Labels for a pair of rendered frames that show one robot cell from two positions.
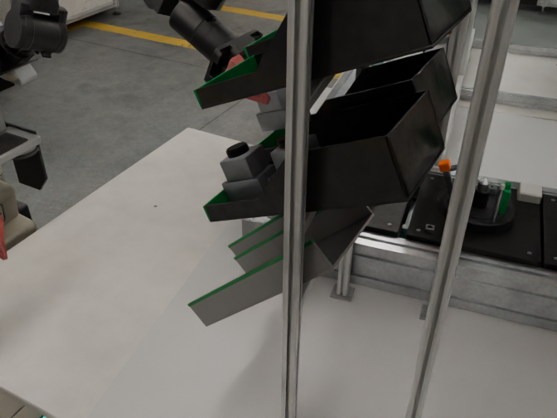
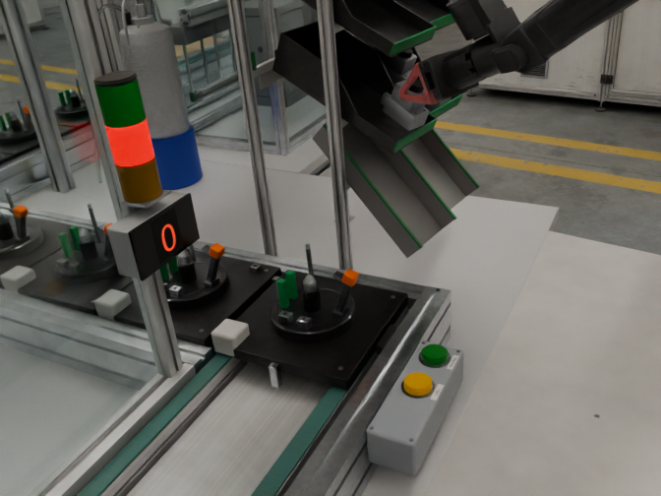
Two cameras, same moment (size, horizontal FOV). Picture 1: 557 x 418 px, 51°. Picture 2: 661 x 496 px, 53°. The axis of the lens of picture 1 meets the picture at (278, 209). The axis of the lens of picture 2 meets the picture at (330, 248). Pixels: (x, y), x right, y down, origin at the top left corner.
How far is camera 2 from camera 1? 1.92 m
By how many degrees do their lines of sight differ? 115
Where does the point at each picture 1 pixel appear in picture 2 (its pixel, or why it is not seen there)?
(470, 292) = not seen: hidden behind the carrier
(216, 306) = (455, 171)
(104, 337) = (565, 273)
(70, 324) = (603, 281)
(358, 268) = not seen: hidden behind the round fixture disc
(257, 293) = (427, 140)
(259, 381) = (428, 249)
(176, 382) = (490, 249)
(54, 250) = not seen: outside the picture
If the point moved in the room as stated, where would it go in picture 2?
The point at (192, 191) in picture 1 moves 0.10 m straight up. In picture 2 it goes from (549, 446) to (555, 394)
